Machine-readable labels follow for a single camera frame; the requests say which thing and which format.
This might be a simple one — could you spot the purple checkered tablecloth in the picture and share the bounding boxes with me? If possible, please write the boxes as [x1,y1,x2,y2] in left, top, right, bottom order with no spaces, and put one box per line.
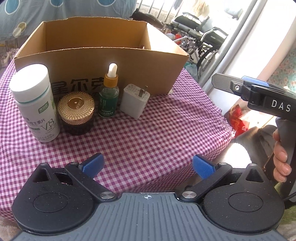
[0,58,236,223]

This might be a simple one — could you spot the folding wheelchair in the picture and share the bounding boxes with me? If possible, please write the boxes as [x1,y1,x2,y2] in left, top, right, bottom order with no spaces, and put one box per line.
[162,11,229,79]

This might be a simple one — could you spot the green glass dropper bottle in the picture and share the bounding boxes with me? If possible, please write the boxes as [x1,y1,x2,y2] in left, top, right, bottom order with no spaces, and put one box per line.
[99,63,120,118]

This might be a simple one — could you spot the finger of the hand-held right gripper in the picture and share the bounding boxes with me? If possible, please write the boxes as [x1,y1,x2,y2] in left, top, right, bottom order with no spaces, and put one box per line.
[211,73,249,98]
[242,75,270,88]

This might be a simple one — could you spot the white charger plug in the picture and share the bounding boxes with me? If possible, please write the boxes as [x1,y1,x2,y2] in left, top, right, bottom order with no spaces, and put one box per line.
[120,83,151,120]

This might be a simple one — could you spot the dark jar with gold lid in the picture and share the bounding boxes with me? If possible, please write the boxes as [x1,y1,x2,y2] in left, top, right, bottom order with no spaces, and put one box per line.
[57,91,95,136]

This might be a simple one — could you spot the red patterned bag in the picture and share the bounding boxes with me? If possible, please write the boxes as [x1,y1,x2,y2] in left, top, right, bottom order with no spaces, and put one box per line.
[225,104,251,137]

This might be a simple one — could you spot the light blue plastic bag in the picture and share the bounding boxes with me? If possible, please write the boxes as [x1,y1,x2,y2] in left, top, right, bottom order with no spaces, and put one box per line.
[185,64,199,77]

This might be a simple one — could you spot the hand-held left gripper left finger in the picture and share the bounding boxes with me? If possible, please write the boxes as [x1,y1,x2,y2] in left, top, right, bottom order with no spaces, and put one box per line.
[31,153,117,201]

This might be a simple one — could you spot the floral cloth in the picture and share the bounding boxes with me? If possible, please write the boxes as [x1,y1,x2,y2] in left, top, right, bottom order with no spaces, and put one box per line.
[270,46,296,93]

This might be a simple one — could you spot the person's right hand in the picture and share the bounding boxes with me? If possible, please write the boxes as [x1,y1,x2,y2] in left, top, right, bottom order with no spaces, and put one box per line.
[273,128,293,182]

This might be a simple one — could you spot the black padded cushion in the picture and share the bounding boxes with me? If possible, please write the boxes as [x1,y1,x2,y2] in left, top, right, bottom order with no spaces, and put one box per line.
[131,8,162,27]

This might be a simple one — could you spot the white pill bottle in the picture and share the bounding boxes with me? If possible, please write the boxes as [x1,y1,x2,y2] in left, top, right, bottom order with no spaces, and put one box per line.
[10,64,61,142]

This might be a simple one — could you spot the brown cardboard box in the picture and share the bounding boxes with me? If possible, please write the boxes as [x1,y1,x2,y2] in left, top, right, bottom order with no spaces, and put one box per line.
[14,17,189,98]

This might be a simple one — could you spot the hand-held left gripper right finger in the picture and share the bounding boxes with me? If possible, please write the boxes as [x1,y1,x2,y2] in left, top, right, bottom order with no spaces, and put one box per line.
[182,154,266,203]

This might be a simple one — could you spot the blue printed bed sheet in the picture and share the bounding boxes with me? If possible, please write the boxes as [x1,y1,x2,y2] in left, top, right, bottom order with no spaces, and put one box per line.
[0,0,139,44]

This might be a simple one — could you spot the black cable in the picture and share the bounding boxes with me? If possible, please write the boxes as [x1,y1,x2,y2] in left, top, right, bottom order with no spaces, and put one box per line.
[281,190,296,202]

